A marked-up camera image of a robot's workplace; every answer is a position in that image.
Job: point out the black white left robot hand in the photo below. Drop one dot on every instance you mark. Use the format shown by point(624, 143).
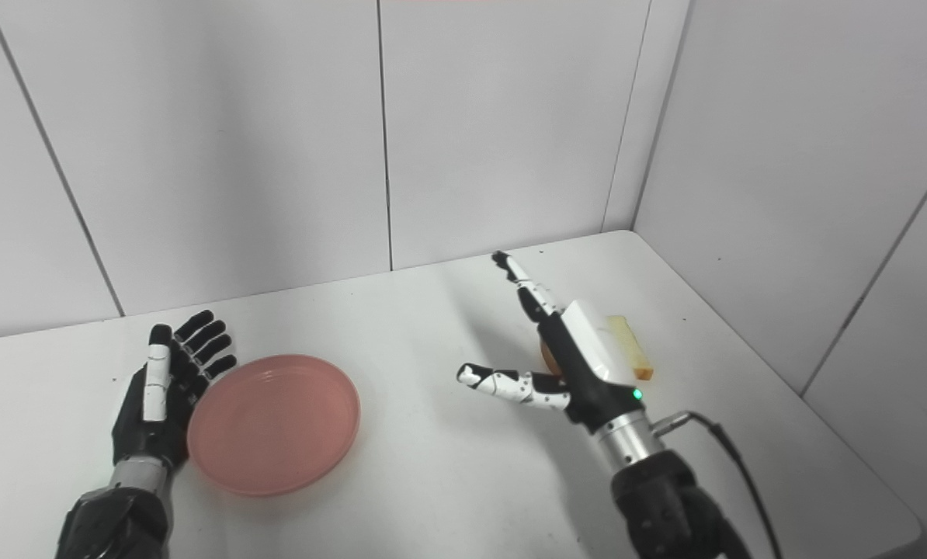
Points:
point(141, 435)

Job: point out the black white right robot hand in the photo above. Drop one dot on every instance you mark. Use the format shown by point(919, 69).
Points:
point(588, 365)

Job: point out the slice of white bread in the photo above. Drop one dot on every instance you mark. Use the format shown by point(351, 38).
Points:
point(633, 345)

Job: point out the pink round plate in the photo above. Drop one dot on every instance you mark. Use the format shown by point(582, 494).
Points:
point(273, 425)

